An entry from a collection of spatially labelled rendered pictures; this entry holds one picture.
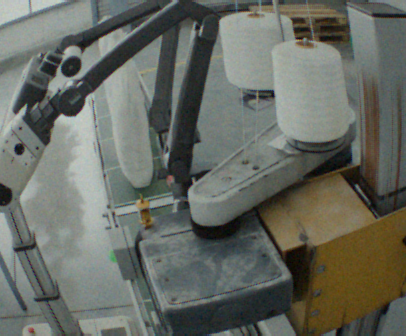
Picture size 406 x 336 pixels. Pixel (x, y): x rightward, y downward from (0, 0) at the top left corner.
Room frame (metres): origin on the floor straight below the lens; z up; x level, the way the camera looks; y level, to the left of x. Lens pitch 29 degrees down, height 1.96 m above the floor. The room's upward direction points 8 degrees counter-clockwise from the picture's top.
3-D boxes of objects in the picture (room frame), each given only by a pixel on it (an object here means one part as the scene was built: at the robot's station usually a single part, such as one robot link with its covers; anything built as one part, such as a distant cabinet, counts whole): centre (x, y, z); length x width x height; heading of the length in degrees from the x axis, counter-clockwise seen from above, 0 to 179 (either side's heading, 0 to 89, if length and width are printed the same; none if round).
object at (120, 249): (0.90, 0.18, 1.28); 0.08 x 0.05 x 0.09; 11
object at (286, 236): (0.89, -0.12, 1.26); 0.22 x 0.05 x 0.16; 11
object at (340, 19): (6.71, -1.56, 0.36); 1.20 x 0.82 x 0.14; 97
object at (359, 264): (0.91, -0.32, 1.18); 0.34 x 0.25 x 0.31; 101
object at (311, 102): (0.86, -0.20, 1.61); 0.15 x 0.14 x 0.17; 11
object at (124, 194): (3.65, 0.49, 0.33); 2.21 x 0.39 x 0.09; 11
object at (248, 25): (1.12, -0.16, 1.61); 0.17 x 0.17 x 0.17
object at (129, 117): (2.93, 0.37, 0.74); 0.47 x 0.22 x 0.72; 9
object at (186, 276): (0.82, 0.01, 1.21); 0.30 x 0.25 x 0.30; 11
